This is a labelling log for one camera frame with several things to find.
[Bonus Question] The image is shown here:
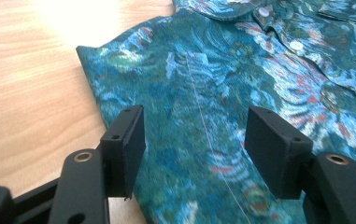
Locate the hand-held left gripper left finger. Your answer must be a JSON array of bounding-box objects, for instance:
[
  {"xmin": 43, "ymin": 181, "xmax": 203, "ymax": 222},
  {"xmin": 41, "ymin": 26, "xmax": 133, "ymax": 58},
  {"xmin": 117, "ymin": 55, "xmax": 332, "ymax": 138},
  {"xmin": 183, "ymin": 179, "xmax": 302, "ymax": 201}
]
[{"xmin": 48, "ymin": 105, "xmax": 147, "ymax": 224}]

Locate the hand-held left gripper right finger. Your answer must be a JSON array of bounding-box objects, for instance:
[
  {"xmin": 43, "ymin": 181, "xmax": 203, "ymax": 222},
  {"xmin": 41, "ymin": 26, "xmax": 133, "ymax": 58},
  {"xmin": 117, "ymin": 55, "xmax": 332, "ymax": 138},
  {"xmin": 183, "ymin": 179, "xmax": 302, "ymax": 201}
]
[{"xmin": 244, "ymin": 105, "xmax": 356, "ymax": 224}]

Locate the teal floral shirt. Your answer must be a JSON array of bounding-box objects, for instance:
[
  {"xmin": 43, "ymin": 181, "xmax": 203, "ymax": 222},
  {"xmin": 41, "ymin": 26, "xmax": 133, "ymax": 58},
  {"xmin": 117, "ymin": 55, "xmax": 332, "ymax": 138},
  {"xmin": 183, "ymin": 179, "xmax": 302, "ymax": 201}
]
[{"xmin": 76, "ymin": 0, "xmax": 356, "ymax": 224}]

